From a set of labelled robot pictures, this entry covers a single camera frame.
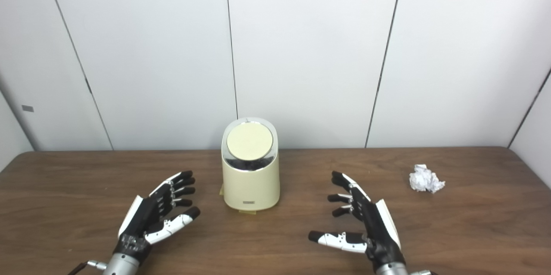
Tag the white and black right hand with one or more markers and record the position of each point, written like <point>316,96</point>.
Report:
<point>379,232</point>

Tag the white and black left hand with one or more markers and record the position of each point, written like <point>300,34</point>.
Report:
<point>142,219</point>

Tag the white paper ball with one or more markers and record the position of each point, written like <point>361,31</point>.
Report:
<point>425,179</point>

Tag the cream-colored bin body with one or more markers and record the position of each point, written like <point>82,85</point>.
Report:
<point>252,186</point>

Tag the cream round bin lid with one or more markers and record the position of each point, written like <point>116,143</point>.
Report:
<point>249,140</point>

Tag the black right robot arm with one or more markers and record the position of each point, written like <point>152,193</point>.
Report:
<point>391,270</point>

